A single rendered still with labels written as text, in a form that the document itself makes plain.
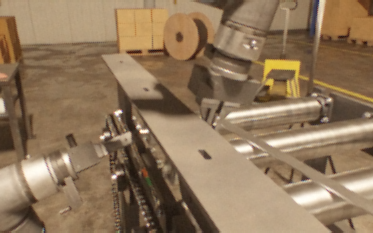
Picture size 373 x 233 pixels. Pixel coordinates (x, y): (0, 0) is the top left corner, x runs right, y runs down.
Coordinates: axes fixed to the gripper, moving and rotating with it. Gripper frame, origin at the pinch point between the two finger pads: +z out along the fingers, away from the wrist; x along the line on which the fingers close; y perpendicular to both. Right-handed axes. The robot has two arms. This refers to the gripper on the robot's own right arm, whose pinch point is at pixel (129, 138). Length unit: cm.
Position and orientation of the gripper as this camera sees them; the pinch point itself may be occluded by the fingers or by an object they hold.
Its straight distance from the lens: 74.7
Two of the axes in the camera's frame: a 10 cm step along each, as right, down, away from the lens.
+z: 8.6, -3.7, 3.4
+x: -3.0, 1.7, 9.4
